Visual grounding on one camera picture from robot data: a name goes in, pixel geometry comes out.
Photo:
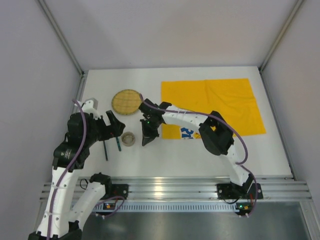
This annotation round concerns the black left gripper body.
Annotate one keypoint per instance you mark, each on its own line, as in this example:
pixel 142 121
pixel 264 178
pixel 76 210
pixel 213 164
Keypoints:
pixel 105 129

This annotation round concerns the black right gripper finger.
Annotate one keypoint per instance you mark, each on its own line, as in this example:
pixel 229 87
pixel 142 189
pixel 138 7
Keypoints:
pixel 147 132
pixel 154 133

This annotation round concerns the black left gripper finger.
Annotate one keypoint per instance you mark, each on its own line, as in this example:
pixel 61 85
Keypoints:
pixel 106 140
pixel 116 127

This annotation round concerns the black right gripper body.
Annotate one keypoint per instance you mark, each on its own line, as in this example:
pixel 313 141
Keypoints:
pixel 149 126

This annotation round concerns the speckled ceramic cup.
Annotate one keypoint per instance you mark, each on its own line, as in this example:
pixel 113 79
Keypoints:
pixel 128 139

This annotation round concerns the yellow printed cloth placemat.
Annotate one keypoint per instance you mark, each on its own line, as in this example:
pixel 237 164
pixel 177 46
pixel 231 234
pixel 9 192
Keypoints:
pixel 232 98

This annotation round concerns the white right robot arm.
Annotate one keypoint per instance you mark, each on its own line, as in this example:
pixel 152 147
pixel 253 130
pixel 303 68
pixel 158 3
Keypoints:
pixel 217 138

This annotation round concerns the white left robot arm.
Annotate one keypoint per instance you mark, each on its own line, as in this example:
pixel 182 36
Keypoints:
pixel 63 220

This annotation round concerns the round woven yellow plate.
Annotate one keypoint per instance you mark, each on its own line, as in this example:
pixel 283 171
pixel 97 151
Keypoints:
pixel 126 102

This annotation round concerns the green handled spoon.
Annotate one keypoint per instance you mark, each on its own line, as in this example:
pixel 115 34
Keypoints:
pixel 118 144

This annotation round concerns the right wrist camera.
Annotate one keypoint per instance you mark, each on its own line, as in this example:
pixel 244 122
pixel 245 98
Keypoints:
pixel 147 107

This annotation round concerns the green handled fork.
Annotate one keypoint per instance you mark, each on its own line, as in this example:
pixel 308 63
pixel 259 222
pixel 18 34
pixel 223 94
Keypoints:
pixel 105 150

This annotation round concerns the aluminium frame corner post left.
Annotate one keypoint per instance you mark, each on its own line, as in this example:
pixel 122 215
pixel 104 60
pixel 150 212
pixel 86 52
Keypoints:
pixel 60 35

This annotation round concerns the aluminium frame corner post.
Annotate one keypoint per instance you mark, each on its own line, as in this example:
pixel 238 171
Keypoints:
pixel 60 35
pixel 298 4

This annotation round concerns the white slotted cable duct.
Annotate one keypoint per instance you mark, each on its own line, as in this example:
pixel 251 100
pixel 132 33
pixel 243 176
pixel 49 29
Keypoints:
pixel 171 207

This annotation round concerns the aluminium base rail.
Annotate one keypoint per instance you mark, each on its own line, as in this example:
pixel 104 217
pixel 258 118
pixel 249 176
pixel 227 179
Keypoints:
pixel 274 189

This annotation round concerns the aluminium frame corner post right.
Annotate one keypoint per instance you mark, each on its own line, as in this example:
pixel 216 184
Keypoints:
pixel 298 4

